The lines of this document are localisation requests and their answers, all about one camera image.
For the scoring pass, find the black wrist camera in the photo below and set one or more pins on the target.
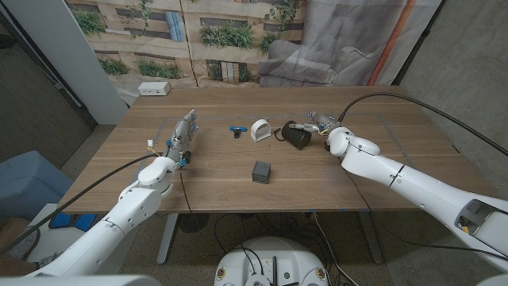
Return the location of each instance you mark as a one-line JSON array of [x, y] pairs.
[[185, 158], [327, 146]]

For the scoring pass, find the black round floor fan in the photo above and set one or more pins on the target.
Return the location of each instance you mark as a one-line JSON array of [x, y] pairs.
[[192, 222]]

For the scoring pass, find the blue upholstered chair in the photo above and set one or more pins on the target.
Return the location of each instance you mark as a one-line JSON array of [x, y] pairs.
[[28, 182]]

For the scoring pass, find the blue flat floor item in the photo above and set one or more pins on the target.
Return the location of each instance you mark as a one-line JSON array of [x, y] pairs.
[[79, 221]]

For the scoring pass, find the white power strip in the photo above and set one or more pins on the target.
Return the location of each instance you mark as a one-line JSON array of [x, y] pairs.
[[154, 89]]

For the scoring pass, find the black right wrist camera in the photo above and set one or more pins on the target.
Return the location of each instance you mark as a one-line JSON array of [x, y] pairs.
[[327, 146]]

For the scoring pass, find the white robot torso base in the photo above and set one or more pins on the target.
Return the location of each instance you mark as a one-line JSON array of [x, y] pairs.
[[274, 258]]

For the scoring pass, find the white table leg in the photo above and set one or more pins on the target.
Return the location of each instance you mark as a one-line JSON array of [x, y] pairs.
[[371, 238], [166, 238]]

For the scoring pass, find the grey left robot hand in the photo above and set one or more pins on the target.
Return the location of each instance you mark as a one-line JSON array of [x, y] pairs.
[[182, 137]]

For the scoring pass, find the white arched tape dispenser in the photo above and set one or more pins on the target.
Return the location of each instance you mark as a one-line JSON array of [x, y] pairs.
[[260, 131]]

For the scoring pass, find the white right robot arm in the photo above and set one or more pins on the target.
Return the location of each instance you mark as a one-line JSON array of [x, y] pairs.
[[416, 186]]

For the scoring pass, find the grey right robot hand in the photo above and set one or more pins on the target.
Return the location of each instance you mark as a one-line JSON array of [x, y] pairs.
[[323, 123]]

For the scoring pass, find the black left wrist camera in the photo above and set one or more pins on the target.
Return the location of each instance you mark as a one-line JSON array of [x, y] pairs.
[[185, 158]]

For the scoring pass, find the black cylindrical speaker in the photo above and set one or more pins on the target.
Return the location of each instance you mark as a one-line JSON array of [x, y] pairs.
[[297, 137]]

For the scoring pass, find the small blue black clamp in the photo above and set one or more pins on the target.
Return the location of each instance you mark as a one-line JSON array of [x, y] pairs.
[[238, 129]]

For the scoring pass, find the printed fabric backdrop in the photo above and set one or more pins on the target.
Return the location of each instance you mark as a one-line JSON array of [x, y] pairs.
[[278, 47]]

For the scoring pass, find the dark grey cube block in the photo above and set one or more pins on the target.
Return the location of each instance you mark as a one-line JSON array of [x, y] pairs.
[[261, 172]]

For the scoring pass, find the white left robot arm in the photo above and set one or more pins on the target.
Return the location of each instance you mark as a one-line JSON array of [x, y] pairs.
[[135, 206]]

